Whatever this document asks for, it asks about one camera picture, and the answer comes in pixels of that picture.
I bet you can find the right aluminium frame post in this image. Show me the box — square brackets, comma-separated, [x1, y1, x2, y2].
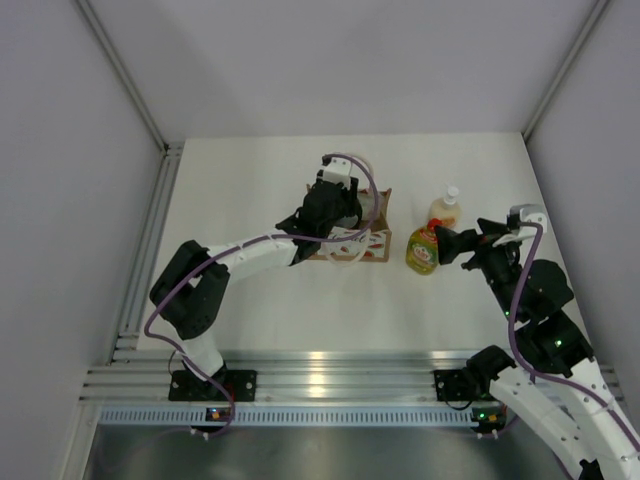
[521, 0, 614, 144]

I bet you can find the slotted grey cable duct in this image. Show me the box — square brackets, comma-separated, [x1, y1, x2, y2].
[99, 405, 484, 428]

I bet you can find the yellow dish soap bottle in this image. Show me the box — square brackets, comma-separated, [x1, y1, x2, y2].
[405, 219, 442, 275]

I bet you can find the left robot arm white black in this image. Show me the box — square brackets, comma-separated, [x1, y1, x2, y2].
[149, 177, 362, 400]

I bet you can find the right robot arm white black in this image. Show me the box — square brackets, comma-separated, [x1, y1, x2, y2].
[434, 213, 639, 479]

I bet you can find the left aluminium frame post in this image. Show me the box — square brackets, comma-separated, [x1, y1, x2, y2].
[72, 0, 169, 155]

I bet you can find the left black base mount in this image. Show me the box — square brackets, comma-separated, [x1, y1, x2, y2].
[168, 368, 258, 402]

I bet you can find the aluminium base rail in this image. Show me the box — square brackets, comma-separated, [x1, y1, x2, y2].
[80, 350, 474, 405]

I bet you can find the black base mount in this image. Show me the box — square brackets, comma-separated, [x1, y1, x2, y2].
[168, 368, 258, 402]
[433, 369, 476, 403]

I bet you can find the cream pump soap bottle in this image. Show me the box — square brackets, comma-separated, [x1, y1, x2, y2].
[428, 185, 461, 228]

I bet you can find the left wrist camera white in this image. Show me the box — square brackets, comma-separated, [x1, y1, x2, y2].
[317, 155, 352, 189]

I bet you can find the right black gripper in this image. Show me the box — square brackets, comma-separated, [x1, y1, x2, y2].
[433, 217, 522, 321]

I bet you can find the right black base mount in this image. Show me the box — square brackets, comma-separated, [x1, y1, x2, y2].
[433, 369, 476, 403]

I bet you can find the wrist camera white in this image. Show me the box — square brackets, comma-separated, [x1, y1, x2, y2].
[507, 204, 548, 238]
[317, 155, 352, 189]

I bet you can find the aluminium frame post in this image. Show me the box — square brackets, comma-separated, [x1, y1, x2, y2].
[72, 0, 169, 155]
[521, 0, 614, 144]

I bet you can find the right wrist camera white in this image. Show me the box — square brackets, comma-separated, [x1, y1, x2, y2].
[507, 204, 548, 238]

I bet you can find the watermelon print canvas bag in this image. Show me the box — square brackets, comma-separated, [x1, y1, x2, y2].
[303, 153, 393, 270]

